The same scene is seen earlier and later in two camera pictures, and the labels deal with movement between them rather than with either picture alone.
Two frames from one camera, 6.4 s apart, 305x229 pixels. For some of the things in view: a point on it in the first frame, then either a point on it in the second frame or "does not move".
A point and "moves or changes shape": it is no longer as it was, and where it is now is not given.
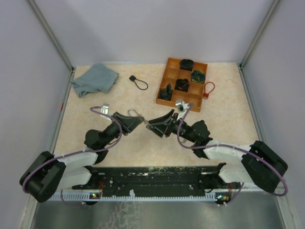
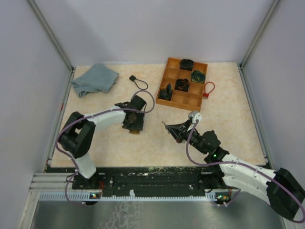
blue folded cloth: (100, 78) does not move
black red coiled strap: (182, 85) does not move
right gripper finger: (162, 118) -> (174, 128)
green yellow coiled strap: (198, 77) does not move
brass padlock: (129, 109) moves or changes shape
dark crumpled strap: (167, 93) does not move
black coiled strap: (186, 64) does not move
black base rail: (104, 178) does not move
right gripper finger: (159, 129) -> (176, 131)
